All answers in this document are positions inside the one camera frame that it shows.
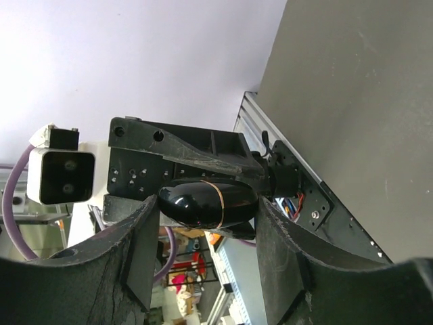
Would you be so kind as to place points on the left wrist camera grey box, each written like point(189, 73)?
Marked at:
point(58, 172)

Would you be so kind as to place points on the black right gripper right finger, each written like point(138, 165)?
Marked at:
point(306, 280)

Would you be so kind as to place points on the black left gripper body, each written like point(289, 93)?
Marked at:
point(152, 162)

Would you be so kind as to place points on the glossy black gold-trim charging case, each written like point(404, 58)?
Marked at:
point(208, 204)

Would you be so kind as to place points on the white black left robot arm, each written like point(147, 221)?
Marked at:
point(145, 156)

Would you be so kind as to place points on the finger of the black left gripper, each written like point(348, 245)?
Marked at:
point(116, 209)
point(203, 159)

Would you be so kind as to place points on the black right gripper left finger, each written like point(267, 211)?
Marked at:
point(106, 279)

